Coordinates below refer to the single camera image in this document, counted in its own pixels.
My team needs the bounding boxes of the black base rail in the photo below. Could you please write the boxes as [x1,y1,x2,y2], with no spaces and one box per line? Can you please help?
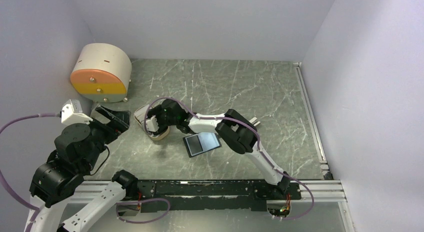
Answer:
[124,179,302,213]

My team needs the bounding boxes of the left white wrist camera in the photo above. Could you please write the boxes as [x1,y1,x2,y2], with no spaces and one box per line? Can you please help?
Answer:
[60,99,93,125]

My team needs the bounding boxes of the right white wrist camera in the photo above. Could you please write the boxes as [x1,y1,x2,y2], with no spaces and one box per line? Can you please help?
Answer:
[145,118,162,136]

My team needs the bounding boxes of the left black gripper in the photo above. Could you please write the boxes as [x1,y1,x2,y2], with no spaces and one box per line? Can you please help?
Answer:
[81,104,132,170]

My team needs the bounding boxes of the beige wooden card tray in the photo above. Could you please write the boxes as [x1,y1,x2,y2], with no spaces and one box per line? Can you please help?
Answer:
[133,104,170,141]

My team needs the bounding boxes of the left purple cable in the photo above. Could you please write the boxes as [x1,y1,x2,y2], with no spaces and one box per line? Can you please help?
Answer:
[0,113,171,232]

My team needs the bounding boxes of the black leather card holder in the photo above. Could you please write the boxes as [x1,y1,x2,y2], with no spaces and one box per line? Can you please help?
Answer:
[183,132,222,157]

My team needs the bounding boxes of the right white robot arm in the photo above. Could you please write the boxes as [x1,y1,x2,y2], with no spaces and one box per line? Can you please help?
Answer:
[135,97,290,199]

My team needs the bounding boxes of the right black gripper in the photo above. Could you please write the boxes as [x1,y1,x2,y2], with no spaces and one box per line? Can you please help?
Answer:
[147,105,179,136]

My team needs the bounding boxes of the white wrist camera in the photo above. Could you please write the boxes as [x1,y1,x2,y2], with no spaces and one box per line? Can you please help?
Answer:
[60,99,93,125]
[145,118,162,136]

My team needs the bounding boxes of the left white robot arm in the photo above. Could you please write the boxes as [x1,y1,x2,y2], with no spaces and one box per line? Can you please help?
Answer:
[25,104,140,231]

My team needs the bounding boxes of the small white wooden block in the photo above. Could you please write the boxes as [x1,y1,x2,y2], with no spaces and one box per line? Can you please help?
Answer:
[249,117,261,127]

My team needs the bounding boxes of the round pastel drawer box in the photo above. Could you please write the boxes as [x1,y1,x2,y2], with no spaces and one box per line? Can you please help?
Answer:
[70,43,132,103]

